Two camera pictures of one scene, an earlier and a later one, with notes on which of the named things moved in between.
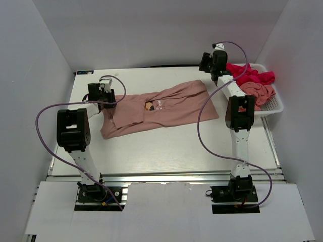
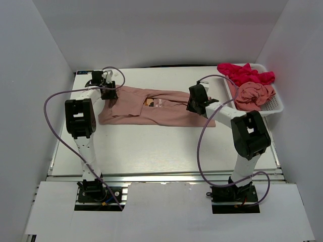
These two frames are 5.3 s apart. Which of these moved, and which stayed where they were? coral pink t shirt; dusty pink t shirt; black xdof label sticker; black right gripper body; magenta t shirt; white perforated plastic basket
Moved: black right gripper body; dusty pink t shirt
Stayed: black xdof label sticker; white perforated plastic basket; coral pink t shirt; magenta t shirt
